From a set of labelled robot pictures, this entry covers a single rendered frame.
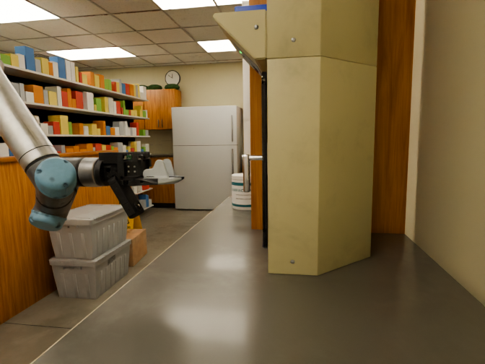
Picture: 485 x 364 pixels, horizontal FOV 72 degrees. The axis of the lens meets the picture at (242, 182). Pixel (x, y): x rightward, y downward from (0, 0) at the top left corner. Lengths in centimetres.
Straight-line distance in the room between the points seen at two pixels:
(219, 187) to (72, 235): 336
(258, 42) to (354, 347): 59
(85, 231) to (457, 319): 255
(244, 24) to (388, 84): 54
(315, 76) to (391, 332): 49
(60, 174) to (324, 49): 60
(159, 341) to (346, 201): 50
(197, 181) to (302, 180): 522
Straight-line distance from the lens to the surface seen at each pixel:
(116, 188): 89
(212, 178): 584
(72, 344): 62
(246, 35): 77
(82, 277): 301
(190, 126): 591
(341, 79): 79
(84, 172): 91
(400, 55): 117
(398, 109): 114
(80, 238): 291
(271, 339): 57
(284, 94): 74
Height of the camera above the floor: 124
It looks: 7 degrees down
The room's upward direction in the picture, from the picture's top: 1 degrees counter-clockwise
